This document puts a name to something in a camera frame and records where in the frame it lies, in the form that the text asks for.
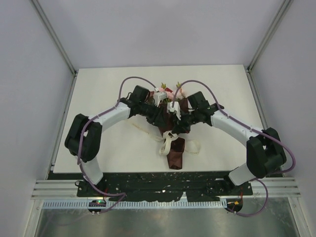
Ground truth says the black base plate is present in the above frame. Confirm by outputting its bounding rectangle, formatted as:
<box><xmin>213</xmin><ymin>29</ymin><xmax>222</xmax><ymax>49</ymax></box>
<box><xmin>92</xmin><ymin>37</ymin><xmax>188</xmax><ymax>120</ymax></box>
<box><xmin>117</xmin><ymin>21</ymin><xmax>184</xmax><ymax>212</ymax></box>
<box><xmin>46</xmin><ymin>170</ymin><xmax>283</xmax><ymax>202</ymax></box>

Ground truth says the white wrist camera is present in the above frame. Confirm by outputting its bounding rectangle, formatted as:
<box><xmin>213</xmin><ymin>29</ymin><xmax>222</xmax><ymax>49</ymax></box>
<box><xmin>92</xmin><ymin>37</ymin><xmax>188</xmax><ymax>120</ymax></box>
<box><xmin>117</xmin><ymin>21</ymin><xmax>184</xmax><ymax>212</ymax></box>
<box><xmin>167</xmin><ymin>101</ymin><xmax>181</xmax><ymax>120</ymax></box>
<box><xmin>153</xmin><ymin>88</ymin><xmax>168</xmax><ymax>107</ymax></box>

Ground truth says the cream ribbon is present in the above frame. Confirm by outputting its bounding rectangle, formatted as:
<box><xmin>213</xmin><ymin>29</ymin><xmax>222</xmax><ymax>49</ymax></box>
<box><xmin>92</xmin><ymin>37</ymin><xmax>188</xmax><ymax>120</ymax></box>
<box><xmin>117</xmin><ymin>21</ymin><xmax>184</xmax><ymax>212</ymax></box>
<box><xmin>124</xmin><ymin>118</ymin><xmax>201</xmax><ymax>156</ymax></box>

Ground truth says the left aluminium corner post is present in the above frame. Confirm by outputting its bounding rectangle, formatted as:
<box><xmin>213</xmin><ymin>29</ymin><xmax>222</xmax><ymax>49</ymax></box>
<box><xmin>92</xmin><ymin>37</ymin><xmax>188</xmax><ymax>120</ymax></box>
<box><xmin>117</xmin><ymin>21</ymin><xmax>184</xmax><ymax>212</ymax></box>
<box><xmin>31</xmin><ymin>0</ymin><xmax>78</xmax><ymax>75</ymax></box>

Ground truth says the right aluminium corner post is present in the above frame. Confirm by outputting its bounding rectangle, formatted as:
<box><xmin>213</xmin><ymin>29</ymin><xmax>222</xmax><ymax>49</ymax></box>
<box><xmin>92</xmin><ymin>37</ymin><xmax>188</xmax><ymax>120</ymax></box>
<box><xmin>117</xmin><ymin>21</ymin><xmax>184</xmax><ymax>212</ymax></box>
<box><xmin>248</xmin><ymin>0</ymin><xmax>295</xmax><ymax>72</ymax></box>

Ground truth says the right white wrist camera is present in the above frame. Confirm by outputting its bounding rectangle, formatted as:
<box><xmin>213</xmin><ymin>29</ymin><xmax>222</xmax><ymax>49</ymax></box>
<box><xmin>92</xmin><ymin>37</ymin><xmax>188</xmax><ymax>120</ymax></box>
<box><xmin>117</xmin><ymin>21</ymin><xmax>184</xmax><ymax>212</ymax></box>
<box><xmin>167</xmin><ymin>101</ymin><xmax>181</xmax><ymax>120</ymax></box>

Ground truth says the aluminium frame rail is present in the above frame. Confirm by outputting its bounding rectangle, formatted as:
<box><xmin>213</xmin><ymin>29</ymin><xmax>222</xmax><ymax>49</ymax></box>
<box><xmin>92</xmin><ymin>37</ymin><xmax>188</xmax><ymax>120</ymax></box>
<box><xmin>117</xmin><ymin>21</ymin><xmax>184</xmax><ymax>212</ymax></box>
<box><xmin>31</xmin><ymin>177</ymin><xmax>301</xmax><ymax>199</ymax></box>

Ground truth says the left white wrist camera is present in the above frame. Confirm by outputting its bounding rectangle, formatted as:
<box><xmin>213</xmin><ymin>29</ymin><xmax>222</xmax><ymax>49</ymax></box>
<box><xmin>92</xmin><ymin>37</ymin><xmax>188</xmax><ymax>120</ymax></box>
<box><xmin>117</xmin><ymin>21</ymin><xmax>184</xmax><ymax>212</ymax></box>
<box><xmin>153</xmin><ymin>88</ymin><xmax>168</xmax><ymax>107</ymax></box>

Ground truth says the red wrapping paper sheet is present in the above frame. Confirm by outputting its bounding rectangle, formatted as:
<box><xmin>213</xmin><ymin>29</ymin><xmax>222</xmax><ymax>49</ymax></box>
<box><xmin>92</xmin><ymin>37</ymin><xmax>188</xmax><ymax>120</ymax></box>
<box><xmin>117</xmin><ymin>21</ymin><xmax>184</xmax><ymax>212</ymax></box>
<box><xmin>145</xmin><ymin>91</ymin><xmax>185</xmax><ymax>170</ymax></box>

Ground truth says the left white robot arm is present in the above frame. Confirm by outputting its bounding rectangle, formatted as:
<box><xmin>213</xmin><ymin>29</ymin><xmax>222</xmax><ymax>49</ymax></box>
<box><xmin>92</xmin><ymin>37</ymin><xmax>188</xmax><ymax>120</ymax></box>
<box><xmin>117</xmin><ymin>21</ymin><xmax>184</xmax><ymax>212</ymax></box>
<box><xmin>65</xmin><ymin>85</ymin><xmax>168</xmax><ymax>197</ymax></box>

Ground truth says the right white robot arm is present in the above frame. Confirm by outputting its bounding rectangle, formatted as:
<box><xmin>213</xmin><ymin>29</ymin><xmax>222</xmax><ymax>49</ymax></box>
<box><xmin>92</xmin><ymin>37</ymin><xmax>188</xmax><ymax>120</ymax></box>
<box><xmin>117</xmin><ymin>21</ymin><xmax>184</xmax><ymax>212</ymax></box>
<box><xmin>167</xmin><ymin>91</ymin><xmax>286</xmax><ymax>195</ymax></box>

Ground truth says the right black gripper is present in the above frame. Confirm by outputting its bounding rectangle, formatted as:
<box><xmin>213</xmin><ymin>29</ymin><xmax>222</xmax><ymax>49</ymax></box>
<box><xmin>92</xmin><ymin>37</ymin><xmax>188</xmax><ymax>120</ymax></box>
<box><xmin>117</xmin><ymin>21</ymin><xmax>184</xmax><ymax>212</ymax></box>
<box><xmin>172</xmin><ymin>109</ymin><xmax>199</xmax><ymax>134</ymax></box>

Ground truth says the white slotted cable duct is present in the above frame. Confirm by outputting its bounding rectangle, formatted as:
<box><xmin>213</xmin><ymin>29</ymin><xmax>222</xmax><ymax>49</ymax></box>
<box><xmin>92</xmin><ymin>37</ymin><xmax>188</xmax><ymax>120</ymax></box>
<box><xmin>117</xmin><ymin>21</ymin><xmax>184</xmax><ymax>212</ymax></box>
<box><xmin>42</xmin><ymin>199</ymin><xmax>227</xmax><ymax>209</ymax></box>

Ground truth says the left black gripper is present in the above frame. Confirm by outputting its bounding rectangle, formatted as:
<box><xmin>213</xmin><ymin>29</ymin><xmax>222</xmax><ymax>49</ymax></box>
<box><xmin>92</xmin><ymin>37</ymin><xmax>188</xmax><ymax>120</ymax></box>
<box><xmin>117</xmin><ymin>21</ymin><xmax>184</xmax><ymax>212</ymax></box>
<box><xmin>139</xmin><ymin>102</ymin><xmax>167</xmax><ymax>128</ymax></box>

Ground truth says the aluminium corner post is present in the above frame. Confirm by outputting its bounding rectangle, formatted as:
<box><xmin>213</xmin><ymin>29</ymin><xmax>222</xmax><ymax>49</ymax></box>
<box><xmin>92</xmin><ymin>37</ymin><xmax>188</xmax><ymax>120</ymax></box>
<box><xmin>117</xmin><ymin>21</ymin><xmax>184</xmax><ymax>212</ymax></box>
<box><xmin>31</xmin><ymin>0</ymin><xmax>78</xmax><ymax>75</ymax></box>
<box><xmin>248</xmin><ymin>0</ymin><xmax>295</xmax><ymax>72</ymax></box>

